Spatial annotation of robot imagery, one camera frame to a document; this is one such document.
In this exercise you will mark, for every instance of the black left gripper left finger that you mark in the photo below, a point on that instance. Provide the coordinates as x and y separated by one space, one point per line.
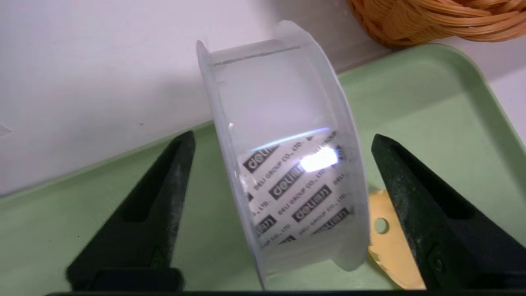
144 230

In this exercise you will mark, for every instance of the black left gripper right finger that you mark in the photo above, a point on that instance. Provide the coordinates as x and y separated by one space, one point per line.
439 222

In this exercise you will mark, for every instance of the orange wicker basket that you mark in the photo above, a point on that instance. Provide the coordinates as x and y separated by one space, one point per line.
431 20

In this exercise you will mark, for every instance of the light green plastic tray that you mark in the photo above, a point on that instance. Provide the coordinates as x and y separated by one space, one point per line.
431 123

